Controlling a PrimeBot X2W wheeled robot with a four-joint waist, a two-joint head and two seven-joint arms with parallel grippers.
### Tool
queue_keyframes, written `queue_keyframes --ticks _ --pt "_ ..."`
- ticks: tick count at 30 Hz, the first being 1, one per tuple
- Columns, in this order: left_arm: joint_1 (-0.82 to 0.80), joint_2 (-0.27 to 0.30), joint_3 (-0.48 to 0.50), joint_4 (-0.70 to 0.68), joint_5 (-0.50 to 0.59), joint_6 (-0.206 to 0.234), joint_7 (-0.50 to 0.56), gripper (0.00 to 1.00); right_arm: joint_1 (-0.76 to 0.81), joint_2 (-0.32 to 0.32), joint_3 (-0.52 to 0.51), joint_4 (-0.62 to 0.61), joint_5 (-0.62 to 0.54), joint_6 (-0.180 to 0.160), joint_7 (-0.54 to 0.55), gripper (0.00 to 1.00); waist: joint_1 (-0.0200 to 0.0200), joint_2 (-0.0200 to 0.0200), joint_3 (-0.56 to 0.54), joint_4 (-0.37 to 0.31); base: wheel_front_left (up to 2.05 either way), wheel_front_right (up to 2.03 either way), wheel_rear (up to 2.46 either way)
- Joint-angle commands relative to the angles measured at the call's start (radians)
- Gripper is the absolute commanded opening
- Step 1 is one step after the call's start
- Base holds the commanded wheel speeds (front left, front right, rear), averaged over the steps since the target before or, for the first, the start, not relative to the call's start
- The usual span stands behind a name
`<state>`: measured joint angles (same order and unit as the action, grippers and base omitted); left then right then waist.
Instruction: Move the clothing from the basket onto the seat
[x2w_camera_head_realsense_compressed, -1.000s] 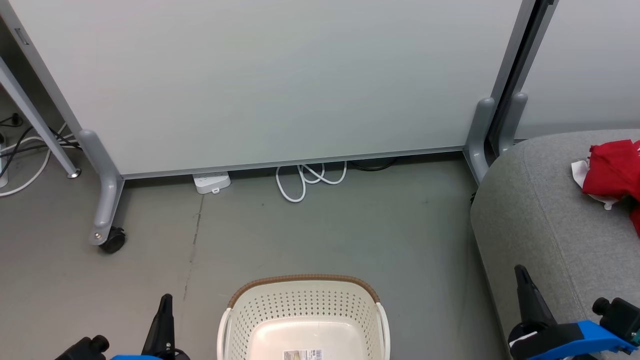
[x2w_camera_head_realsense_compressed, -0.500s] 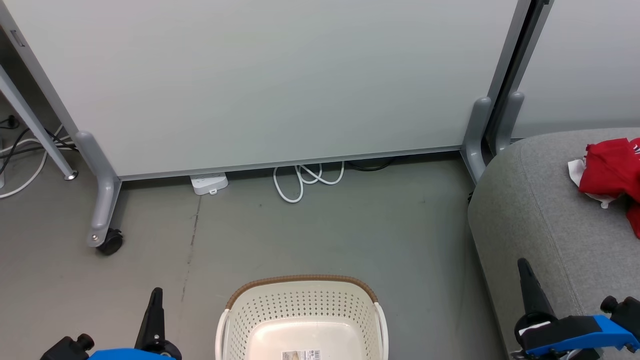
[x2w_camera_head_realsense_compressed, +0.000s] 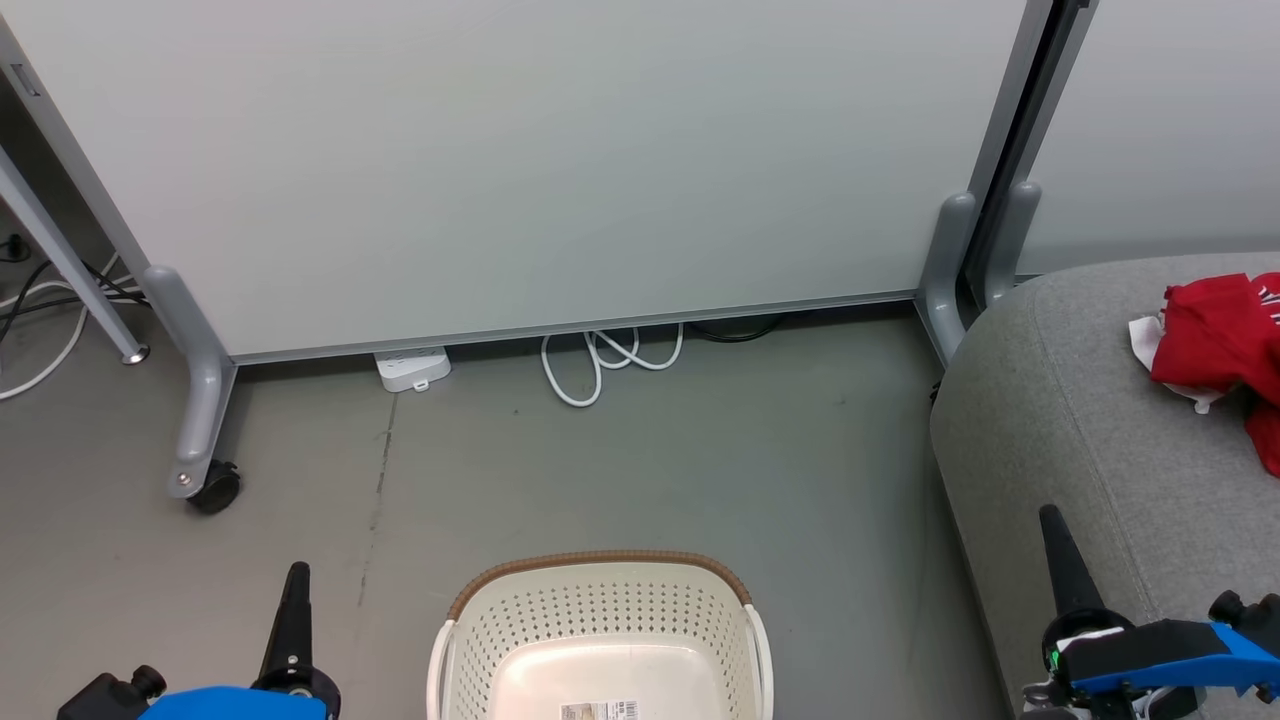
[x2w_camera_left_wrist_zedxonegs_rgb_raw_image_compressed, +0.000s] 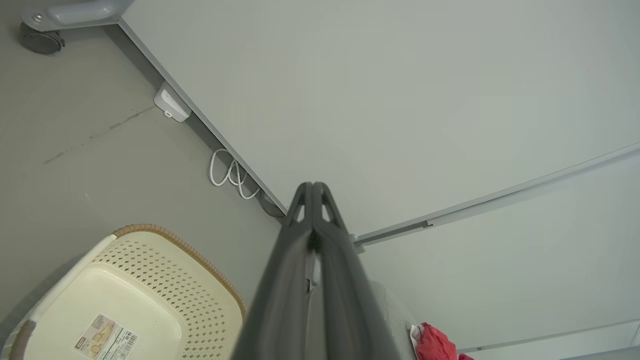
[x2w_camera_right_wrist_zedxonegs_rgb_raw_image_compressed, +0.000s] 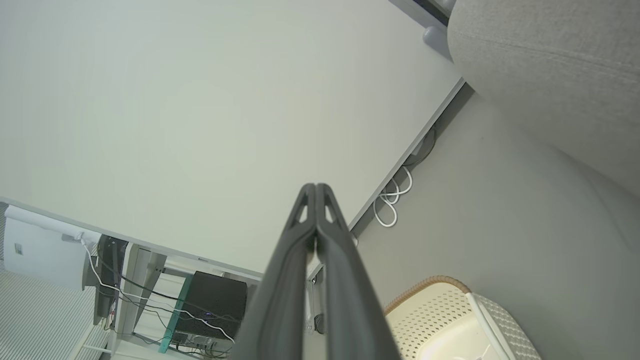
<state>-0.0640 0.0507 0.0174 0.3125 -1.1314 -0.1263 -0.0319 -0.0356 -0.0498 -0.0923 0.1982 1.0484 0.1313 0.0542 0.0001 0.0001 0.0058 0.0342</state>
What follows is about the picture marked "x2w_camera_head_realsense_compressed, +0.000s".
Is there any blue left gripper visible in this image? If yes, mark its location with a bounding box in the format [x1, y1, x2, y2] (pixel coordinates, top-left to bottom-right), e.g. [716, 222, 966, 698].
[140, 562, 342, 720]

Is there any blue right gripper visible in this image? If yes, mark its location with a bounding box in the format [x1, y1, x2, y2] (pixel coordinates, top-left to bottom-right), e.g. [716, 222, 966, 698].
[1024, 505, 1280, 720]

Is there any red and white garment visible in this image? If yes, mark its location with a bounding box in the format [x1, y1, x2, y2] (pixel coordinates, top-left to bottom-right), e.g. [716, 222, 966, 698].
[1129, 272, 1280, 414]

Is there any cream perforated laundry basket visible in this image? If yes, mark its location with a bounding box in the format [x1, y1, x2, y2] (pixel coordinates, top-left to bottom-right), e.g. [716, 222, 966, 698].
[427, 550, 774, 720]

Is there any grey fabric sofa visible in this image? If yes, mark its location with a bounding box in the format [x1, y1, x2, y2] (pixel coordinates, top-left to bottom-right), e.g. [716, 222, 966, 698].
[930, 252, 1280, 720]

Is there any black caster wheel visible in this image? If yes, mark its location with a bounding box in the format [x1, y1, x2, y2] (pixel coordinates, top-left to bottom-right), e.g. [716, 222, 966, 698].
[187, 460, 243, 517]

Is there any grey partition leg with caster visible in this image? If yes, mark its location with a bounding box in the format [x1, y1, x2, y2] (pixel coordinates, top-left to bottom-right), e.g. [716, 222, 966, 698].
[143, 265, 239, 499]

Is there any white power strip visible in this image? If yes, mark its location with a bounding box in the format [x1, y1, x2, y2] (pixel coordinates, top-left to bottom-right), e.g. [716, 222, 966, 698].
[374, 346, 452, 393]

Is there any grey curved partition leg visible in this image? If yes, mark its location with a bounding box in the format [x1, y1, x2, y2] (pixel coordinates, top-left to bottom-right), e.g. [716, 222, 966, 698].
[915, 192, 979, 367]
[985, 180, 1042, 307]

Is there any grey metal table leg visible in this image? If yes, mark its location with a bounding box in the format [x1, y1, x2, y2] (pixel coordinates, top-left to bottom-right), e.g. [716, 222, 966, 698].
[0, 145, 152, 367]

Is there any narrow white partition panel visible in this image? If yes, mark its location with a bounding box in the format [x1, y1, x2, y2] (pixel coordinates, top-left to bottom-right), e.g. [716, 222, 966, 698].
[1015, 0, 1280, 277]

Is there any wide white partition panel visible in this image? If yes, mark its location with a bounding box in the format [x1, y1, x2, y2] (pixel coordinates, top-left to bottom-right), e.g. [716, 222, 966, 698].
[0, 0, 1053, 362]

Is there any long white floor cable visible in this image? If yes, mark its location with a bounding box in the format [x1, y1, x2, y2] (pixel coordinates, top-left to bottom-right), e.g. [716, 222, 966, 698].
[0, 255, 127, 402]

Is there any coiled white cable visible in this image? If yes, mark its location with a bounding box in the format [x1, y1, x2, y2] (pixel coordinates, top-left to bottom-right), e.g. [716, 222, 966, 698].
[540, 322, 687, 409]

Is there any black cable under partition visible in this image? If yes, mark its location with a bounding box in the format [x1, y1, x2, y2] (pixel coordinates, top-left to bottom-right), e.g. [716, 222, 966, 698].
[690, 315, 787, 344]

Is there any black floor cable bundle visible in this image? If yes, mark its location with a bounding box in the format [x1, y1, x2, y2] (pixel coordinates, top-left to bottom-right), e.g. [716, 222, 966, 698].
[0, 235, 152, 347]

